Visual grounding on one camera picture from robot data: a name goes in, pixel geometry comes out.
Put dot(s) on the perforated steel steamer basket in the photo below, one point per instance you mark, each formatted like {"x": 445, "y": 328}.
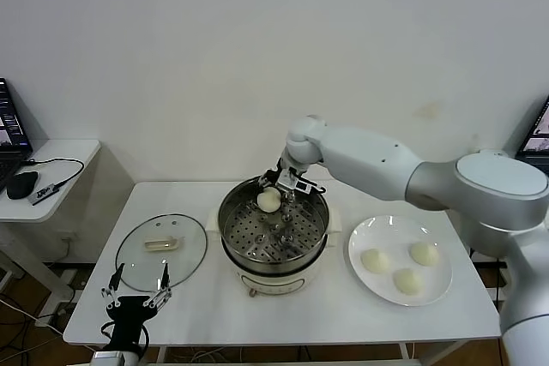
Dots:
{"x": 309, "y": 237}

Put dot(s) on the black computer mouse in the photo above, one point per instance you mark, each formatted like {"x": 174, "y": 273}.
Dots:
{"x": 22, "y": 185}

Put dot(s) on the black laptop beside label box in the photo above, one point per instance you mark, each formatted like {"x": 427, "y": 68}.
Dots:
{"x": 536, "y": 134}

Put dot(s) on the white steamed baozi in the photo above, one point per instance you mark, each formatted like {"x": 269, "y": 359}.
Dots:
{"x": 408, "y": 281}
{"x": 424, "y": 253}
{"x": 269, "y": 201}
{"x": 375, "y": 260}

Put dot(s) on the white side desk with mouse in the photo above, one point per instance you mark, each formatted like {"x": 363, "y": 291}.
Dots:
{"x": 68, "y": 159}

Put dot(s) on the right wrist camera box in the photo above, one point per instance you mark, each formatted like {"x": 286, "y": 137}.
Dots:
{"x": 302, "y": 186}

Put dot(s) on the white wall socket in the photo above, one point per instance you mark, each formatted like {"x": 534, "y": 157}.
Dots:
{"x": 70, "y": 238}

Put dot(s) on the round white plate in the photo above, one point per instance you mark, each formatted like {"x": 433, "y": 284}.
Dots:
{"x": 399, "y": 246}

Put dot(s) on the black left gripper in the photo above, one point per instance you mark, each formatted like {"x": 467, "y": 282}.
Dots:
{"x": 126, "y": 310}

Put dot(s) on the grey adapter with sticker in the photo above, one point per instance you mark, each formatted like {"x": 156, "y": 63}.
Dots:
{"x": 42, "y": 193}

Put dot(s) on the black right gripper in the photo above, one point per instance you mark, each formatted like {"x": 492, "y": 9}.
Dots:
{"x": 286, "y": 179}

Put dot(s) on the black laptop beside mouse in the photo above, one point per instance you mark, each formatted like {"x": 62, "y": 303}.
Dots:
{"x": 10, "y": 117}

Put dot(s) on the cream electric cooking pot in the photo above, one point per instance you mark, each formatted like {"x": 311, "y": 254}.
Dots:
{"x": 270, "y": 284}

